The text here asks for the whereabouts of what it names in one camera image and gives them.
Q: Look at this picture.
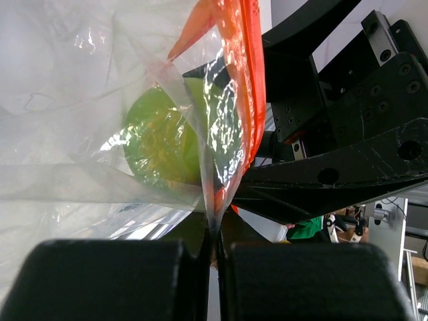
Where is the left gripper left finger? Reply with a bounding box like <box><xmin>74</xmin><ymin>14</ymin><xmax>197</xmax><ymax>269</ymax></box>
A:
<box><xmin>1</xmin><ymin>213</ymin><xmax>209</xmax><ymax>320</ymax></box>

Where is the green apple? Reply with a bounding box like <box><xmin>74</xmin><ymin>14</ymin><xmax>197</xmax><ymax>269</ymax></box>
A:
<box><xmin>122</xmin><ymin>78</ymin><xmax>243</xmax><ymax>185</ymax></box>

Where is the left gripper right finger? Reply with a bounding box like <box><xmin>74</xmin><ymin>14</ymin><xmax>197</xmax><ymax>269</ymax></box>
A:
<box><xmin>217</xmin><ymin>210</ymin><xmax>415</xmax><ymax>320</ymax></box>

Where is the clear orange-zipper zip bag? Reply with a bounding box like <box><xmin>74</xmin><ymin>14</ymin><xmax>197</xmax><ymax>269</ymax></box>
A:
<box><xmin>0</xmin><ymin>0</ymin><xmax>267</xmax><ymax>241</ymax></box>

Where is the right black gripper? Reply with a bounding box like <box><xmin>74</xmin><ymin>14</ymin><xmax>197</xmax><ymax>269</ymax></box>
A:
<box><xmin>180</xmin><ymin>0</ymin><xmax>428</xmax><ymax>225</ymax></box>

